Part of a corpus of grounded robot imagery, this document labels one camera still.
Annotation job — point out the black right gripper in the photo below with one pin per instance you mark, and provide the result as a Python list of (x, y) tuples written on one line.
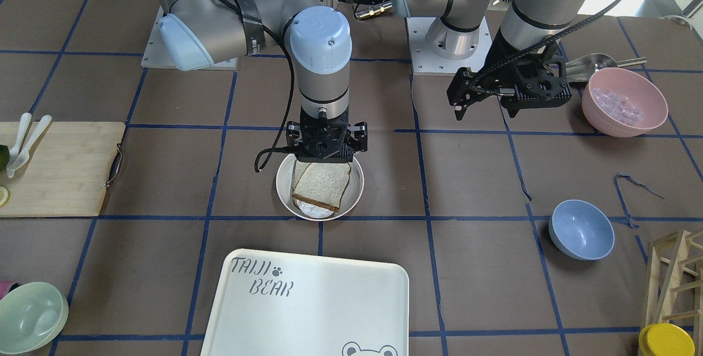
[(293, 135)]

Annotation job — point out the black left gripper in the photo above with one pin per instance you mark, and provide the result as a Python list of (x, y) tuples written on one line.
[(501, 53)]

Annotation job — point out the bread slice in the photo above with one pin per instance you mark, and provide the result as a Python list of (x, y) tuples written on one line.
[(298, 171), (323, 185)]

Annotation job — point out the white round plate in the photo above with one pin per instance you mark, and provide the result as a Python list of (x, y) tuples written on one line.
[(349, 200)]

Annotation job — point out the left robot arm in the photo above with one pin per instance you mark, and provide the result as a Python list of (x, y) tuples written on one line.
[(528, 25)]

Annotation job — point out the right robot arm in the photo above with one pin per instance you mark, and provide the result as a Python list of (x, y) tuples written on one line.
[(317, 43)]

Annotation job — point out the fried egg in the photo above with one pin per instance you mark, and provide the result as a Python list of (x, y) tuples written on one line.
[(313, 211)]

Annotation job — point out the metal scoop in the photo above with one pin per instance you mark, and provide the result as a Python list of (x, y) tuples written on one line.
[(581, 69)]

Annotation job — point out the pink bowl with ice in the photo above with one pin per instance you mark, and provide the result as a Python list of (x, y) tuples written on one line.
[(621, 103)]

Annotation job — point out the blue bowl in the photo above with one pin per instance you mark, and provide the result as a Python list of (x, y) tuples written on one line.
[(581, 230)]

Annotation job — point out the cream serving tray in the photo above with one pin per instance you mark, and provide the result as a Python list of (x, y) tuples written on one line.
[(273, 303)]

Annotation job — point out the wooden cutting board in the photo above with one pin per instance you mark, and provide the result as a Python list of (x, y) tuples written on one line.
[(67, 171)]

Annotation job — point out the wooden cup rack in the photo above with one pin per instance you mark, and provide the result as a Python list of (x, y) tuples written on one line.
[(673, 267)]

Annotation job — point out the yellow cup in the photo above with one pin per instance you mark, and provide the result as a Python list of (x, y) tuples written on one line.
[(665, 339)]

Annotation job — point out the dark green avocado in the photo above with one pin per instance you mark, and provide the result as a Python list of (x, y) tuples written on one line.
[(4, 157)]

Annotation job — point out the lemon half slice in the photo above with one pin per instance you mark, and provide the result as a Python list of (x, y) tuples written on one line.
[(4, 196)]

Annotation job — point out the light green bowl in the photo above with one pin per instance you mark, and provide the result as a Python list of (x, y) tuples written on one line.
[(32, 315)]

